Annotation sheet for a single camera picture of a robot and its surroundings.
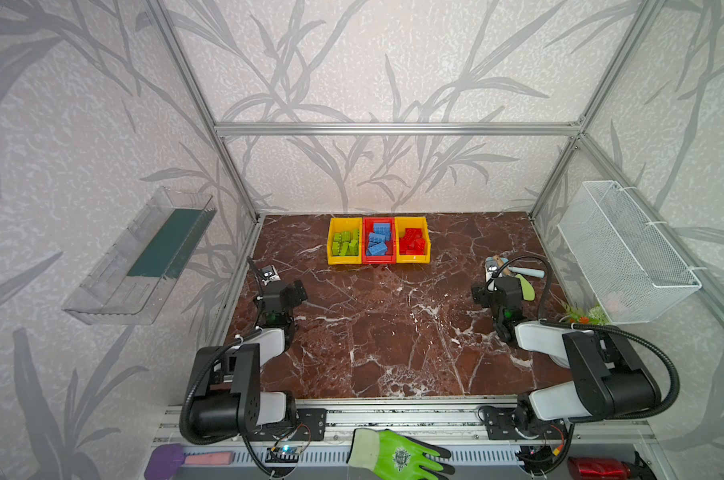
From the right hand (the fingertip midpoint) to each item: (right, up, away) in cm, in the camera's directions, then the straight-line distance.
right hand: (495, 271), depth 94 cm
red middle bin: (-41, +15, +20) cm, 49 cm away
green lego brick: (-53, +7, +11) cm, 54 cm away
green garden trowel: (+7, -5, -6) cm, 10 cm away
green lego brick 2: (-51, +11, +18) cm, 56 cm away
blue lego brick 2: (-37, +7, +12) cm, 39 cm away
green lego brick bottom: (-46, +12, +16) cm, 50 cm away
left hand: (-66, -1, -2) cm, 66 cm away
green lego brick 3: (-46, +7, +10) cm, 48 cm away
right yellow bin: (-28, +16, +16) cm, 36 cm away
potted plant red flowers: (+20, -10, -17) cm, 27 cm away
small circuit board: (-60, -42, -22) cm, 77 cm away
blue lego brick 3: (-38, +10, +18) cm, 43 cm away
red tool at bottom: (+13, -41, -27) cm, 51 cm away
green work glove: (-33, -41, -25) cm, 58 cm away
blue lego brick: (-36, +14, +17) cm, 42 cm away
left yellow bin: (-51, +16, +21) cm, 57 cm away
